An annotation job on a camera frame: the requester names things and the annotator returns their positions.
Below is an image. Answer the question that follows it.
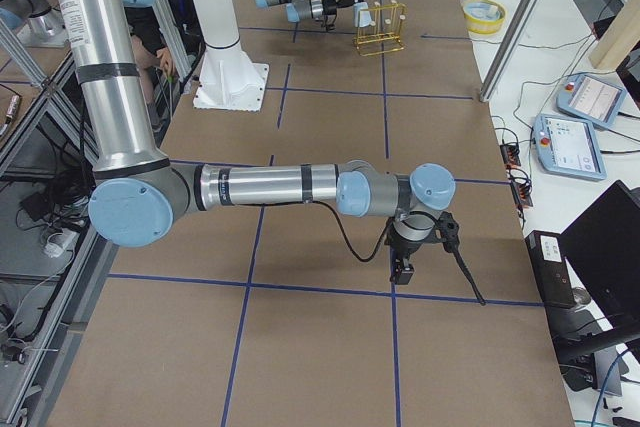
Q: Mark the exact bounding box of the wooden beam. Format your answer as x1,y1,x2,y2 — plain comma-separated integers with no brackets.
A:
589,0,640,70

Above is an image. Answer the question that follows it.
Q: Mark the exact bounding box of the yellow tape roll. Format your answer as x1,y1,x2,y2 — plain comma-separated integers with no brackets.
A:
463,0,507,35

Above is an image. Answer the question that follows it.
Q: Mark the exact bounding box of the far teach pendant tablet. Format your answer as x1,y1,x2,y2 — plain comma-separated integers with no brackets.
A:
556,73,627,129

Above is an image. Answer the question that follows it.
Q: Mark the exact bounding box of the light blue plastic cup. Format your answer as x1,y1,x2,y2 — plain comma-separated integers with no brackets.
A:
353,1,372,28

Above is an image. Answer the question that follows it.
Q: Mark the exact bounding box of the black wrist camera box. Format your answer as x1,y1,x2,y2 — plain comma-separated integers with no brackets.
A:
390,257,414,285

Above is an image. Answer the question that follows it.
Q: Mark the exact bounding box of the teach pendant tablet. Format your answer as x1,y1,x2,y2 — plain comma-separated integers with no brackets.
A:
533,114,607,181
556,73,627,129

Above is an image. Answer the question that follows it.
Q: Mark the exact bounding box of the black hub with cables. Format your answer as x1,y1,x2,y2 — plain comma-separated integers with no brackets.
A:
499,143,521,168

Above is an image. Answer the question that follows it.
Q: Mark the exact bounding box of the near teach pendant tablet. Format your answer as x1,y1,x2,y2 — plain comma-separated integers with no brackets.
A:
533,114,607,181

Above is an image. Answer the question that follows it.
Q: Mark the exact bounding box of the black computer box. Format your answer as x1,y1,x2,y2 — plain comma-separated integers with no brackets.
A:
525,230,582,310

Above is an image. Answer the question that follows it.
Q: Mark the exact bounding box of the white power strip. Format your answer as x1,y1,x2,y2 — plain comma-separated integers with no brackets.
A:
43,228,78,258

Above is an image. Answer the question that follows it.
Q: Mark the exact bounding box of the seated person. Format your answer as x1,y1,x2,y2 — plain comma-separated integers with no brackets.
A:
122,0,206,86

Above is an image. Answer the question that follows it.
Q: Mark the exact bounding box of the grey aluminium post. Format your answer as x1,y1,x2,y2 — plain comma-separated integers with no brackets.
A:
479,0,540,102

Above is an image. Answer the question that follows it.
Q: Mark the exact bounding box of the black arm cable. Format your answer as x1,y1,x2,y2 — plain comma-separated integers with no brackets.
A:
309,199,488,307

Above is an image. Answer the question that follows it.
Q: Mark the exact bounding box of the gold wire cup holder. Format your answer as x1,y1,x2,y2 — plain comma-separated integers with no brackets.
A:
353,0,407,57

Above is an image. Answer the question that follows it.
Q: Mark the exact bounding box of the white camera stand base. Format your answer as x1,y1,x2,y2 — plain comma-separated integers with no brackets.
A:
193,0,269,112

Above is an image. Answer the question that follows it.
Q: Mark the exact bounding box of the black monitor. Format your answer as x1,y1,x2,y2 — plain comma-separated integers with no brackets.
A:
556,180,639,363

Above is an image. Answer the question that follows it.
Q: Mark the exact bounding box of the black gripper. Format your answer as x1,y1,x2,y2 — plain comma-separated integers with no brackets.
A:
321,0,365,15

